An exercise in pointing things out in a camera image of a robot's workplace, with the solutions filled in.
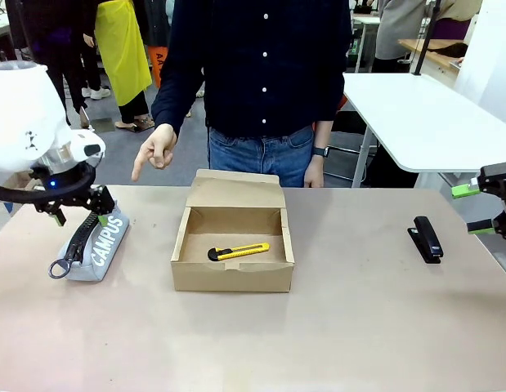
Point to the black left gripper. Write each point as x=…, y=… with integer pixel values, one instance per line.
x=60, y=188

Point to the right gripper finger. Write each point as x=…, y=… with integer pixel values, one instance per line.
x=493, y=179
x=481, y=226

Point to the grey CAMPUS pencil case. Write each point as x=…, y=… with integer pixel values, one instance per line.
x=105, y=249

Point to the black stapler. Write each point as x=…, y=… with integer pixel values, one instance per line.
x=426, y=241

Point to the brown cardboard box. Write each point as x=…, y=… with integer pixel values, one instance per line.
x=232, y=279

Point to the yellow utility knife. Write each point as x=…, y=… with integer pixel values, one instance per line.
x=244, y=250

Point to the person's right forearm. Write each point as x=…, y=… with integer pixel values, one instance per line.
x=171, y=106

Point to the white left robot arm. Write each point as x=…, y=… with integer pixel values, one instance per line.
x=19, y=114

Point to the person's left forearm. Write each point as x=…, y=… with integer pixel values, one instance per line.
x=323, y=134

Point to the person's right hand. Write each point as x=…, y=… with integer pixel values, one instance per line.
x=160, y=143

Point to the person's left hand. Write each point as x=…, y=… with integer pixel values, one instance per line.
x=314, y=171

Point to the dark floor plate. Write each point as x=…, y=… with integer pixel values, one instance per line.
x=102, y=124

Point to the large white table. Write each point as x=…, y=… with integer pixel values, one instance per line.
x=420, y=118

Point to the person in white sneakers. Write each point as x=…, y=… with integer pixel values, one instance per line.
x=98, y=93

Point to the white partition board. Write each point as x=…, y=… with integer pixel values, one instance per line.
x=489, y=49

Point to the wooden table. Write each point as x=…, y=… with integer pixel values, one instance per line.
x=432, y=51

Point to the black pole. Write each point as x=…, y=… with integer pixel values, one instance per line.
x=426, y=36

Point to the person in dark clothes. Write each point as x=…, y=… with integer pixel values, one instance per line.
x=60, y=41

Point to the dark grey smartwatch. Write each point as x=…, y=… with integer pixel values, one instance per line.
x=321, y=152

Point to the person in grey jacket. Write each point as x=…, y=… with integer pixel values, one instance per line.
x=399, y=28

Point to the blue jeans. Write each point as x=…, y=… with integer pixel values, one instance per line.
x=252, y=155

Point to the dark navy button shirt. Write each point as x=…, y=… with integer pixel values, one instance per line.
x=256, y=73

